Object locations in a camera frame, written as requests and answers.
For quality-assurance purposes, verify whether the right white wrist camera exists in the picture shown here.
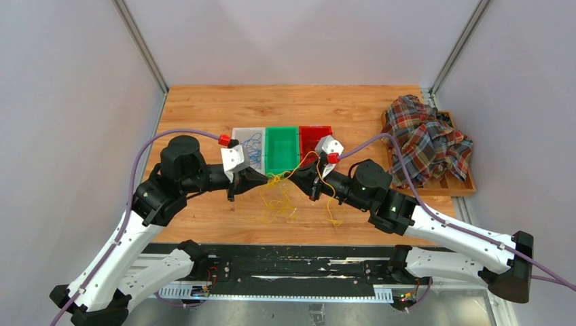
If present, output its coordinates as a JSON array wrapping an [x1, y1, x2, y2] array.
[[314, 134, 344, 178]]

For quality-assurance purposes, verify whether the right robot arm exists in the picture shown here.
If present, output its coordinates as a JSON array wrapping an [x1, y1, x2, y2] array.
[[287, 160, 534, 304]]

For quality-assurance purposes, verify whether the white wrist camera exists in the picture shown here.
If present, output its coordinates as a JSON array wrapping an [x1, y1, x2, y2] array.
[[314, 134, 344, 178], [221, 145, 250, 183]]

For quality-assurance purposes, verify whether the white plastic bin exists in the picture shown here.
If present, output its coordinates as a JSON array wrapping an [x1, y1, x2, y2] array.
[[232, 127, 266, 175]]

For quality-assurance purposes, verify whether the blue cable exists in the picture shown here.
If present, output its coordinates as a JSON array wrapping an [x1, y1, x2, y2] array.
[[240, 132, 264, 170]]

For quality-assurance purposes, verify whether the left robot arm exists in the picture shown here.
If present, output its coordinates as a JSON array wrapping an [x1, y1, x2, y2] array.
[[50, 131, 268, 325]]

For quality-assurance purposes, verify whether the red plastic bin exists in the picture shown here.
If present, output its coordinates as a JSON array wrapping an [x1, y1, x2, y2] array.
[[298, 126, 332, 166]]

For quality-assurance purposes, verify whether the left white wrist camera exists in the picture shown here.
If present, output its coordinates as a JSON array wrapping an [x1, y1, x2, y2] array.
[[221, 145, 250, 183]]

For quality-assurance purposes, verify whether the brown cable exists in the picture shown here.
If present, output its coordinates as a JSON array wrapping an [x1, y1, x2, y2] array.
[[302, 138, 321, 158]]

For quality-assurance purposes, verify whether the green plastic bin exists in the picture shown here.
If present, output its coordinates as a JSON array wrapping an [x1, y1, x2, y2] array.
[[264, 126, 300, 175]]

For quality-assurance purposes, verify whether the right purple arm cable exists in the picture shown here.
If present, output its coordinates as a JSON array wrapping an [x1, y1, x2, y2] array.
[[327, 132, 576, 311]]

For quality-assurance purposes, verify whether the plaid cloth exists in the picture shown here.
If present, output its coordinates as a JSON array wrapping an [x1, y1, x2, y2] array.
[[381, 94, 473, 188]]

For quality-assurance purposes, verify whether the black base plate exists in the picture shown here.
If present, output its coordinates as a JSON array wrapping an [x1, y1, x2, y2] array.
[[139, 243, 434, 298]]

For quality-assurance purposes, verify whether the aluminium frame rail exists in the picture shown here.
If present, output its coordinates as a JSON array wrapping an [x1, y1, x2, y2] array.
[[134, 258, 507, 303]]

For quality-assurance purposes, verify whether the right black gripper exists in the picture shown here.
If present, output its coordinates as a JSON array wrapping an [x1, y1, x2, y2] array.
[[283, 157, 369, 212]]

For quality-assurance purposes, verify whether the yellow cable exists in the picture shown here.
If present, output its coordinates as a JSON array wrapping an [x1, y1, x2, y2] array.
[[236, 150, 345, 228]]

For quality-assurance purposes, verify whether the wooden tray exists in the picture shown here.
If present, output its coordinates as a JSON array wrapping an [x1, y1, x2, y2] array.
[[381, 111, 476, 197]]

